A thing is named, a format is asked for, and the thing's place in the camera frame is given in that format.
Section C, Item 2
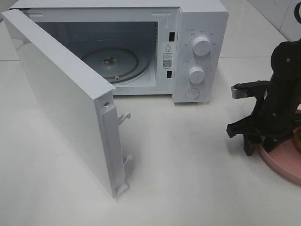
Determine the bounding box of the round white door button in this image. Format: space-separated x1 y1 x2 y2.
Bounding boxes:
185 88 200 100

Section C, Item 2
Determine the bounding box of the white microwave knob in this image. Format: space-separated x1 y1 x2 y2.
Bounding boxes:
192 34 212 57
188 66 205 84

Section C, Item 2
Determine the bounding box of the burger with lettuce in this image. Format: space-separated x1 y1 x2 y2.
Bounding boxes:
292 127 301 153

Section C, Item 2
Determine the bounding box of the white microwave door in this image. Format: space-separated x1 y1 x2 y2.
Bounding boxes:
2 9 132 197

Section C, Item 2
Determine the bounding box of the glass microwave turntable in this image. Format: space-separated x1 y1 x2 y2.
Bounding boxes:
81 47 151 84

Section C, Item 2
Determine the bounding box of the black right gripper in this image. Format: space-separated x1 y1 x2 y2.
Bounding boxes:
226 81 297 156

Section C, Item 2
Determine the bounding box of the black camera cable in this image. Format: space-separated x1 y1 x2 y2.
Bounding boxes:
293 0 301 23

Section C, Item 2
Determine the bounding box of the white warning label sticker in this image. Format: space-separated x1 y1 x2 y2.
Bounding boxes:
161 42 175 69

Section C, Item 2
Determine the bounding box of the pink round plate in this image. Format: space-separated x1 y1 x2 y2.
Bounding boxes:
258 139 301 185

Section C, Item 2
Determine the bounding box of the lower white microwave knob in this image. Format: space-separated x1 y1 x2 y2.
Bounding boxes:
188 66 205 84

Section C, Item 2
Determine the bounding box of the upper white microwave knob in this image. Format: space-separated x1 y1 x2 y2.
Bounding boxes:
192 34 212 57

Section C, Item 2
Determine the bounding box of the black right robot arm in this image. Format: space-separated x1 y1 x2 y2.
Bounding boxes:
226 41 301 156

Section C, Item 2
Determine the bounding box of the white microwave oven body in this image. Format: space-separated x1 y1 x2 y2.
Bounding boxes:
8 0 229 103

